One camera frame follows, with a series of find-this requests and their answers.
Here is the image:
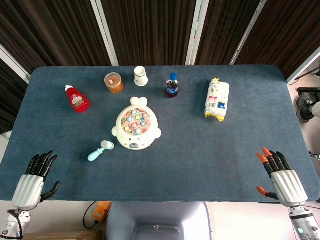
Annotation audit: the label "dark brown slatted panel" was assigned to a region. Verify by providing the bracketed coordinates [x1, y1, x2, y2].
[234, 0, 320, 80]
[194, 0, 261, 66]
[0, 0, 112, 75]
[0, 58, 29, 135]
[101, 0, 198, 67]

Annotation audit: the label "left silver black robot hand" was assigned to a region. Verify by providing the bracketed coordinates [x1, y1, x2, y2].
[11, 150, 61, 210]

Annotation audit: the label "cola bottle blue cap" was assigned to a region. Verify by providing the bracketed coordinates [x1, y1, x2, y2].
[166, 72, 180, 99]

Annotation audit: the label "orange device under table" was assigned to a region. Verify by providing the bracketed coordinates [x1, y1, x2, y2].
[92, 201, 112, 223]

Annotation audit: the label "grey robot torso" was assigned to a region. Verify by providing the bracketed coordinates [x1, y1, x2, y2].
[105, 201, 213, 240]

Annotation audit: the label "blue table cloth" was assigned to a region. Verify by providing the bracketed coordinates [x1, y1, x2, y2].
[0, 65, 320, 203]

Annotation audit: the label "white paper cup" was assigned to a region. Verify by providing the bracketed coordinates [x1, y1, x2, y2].
[133, 65, 149, 87]

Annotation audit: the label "black box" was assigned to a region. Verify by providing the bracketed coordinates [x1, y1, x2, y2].
[296, 86, 320, 104]

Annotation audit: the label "black cable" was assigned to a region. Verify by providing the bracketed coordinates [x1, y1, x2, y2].
[82, 201, 101, 230]

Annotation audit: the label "white partition post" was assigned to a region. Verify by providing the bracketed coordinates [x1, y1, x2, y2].
[286, 47, 320, 86]
[90, 0, 120, 67]
[229, 0, 268, 66]
[185, 0, 210, 66]
[0, 43, 31, 85]

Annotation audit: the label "white seal whack-a-mole toy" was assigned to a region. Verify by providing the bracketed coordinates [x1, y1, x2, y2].
[111, 96, 162, 151]

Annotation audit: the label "white yellow snack package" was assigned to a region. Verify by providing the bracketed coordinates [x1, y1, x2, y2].
[204, 77, 231, 123]

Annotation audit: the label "red ketchup bottle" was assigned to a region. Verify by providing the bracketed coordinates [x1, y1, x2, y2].
[64, 84, 91, 114]

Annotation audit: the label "grey black shoe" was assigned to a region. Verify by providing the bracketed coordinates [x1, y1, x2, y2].
[296, 92, 314, 123]

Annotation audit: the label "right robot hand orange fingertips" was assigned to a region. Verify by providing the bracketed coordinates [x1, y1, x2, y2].
[256, 147, 309, 208]

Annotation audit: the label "person's leg light trousers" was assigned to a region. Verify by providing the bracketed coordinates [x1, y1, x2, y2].
[308, 101, 320, 119]

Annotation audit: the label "clear jar orange contents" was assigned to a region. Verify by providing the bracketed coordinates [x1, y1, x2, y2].
[104, 72, 125, 94]

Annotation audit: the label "light blue toy hammer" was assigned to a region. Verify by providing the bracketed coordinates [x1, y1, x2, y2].
[87, 140, 115, 162]

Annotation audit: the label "cardboard box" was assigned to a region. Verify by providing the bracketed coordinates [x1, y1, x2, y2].
[23, 229, 103, 240]

